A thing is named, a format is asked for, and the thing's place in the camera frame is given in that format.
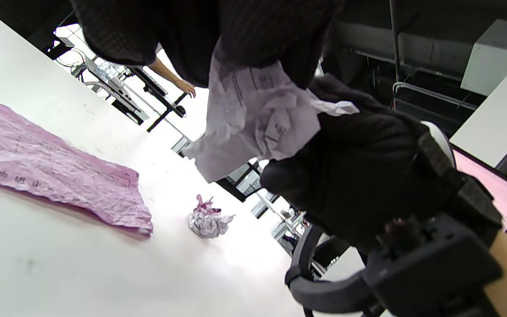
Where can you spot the person's right hand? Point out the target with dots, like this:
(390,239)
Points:
(359,176)

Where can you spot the person's left hand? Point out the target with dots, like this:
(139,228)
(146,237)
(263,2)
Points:
(236,31)

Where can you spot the white paper invoice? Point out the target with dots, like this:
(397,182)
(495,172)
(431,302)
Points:
(209,225)
(258,114)

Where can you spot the black standing desk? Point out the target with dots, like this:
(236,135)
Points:
(156,92)

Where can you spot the black monitor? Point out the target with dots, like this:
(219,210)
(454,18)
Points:
(500,193)

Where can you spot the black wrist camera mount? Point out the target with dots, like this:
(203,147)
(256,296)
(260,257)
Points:
(434,268)

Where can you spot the brown side table white frame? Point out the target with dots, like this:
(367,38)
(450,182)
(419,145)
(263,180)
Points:
(112,88)

